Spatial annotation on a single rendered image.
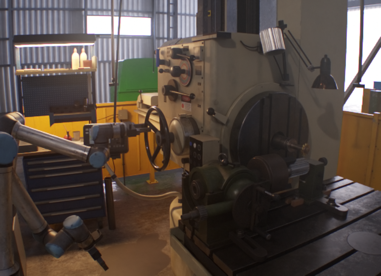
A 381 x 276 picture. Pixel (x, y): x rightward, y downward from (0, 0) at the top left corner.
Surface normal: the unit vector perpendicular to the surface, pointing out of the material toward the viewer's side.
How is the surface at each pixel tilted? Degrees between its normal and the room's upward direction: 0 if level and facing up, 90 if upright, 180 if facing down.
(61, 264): 0
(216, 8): 90
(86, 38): 58
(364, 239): 0
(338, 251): 0
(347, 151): 90
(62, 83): 90
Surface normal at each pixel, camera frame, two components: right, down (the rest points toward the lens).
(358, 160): -0.89, 0.10
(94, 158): 0.23, 0.23
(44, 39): 0.35, -0.36
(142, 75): 0.46, 0.09
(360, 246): 0.00, -0.98
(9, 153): 0.83, -0.01
